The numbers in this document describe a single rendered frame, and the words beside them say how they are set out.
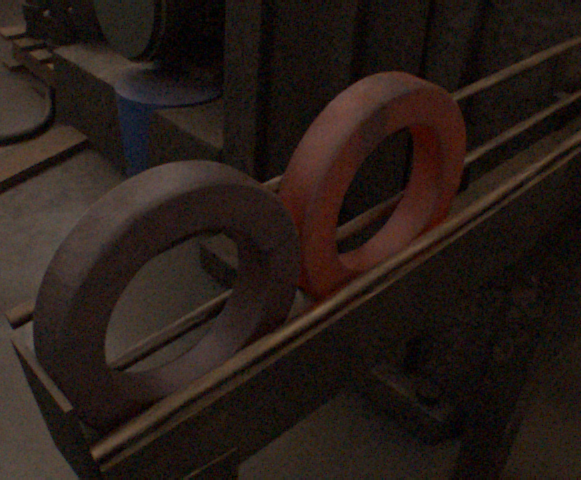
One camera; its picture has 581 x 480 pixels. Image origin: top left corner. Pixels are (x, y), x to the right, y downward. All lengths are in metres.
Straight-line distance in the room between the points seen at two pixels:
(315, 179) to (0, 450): 0.89
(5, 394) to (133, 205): 0.98
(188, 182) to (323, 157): 0.11
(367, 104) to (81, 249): 0.21
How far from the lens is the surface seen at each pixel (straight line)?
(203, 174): 0.39
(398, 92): 0.47
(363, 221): 0.58
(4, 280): 1.59
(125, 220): 0.36
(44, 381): 0.40
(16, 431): 1.25
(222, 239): 1.53
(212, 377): 0.44
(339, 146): 0.45
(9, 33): 2.86
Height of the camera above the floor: 0.91
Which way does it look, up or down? 33 degrees down
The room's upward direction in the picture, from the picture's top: 5 degrees clockwise
